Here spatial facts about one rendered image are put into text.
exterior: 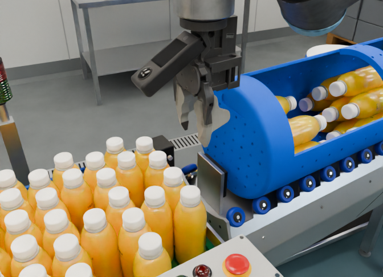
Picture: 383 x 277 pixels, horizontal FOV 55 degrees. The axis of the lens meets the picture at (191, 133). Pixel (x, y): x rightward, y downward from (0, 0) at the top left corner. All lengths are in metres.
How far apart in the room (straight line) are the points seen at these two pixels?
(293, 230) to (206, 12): 0.64
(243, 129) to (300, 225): 0.34
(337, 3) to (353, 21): 4.31
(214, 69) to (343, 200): 0.66
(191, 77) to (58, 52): 3.59
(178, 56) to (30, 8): 3.50
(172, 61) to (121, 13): 3.61
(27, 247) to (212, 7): 0.47
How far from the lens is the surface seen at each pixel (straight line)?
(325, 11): 0.57
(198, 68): 0.56
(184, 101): 0.63
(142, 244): 0.63
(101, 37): 4.15
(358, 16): 4.86
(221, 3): 0.53
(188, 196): 0.71
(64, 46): 4.12
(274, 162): 0.76
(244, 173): 0.84
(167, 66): 0.54
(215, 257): 0.60
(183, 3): 0.53
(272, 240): 0.96
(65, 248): 0.66
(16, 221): 0.73
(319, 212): 1.05
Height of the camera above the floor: 1.56
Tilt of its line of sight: 32 degrees down
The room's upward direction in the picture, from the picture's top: straight up
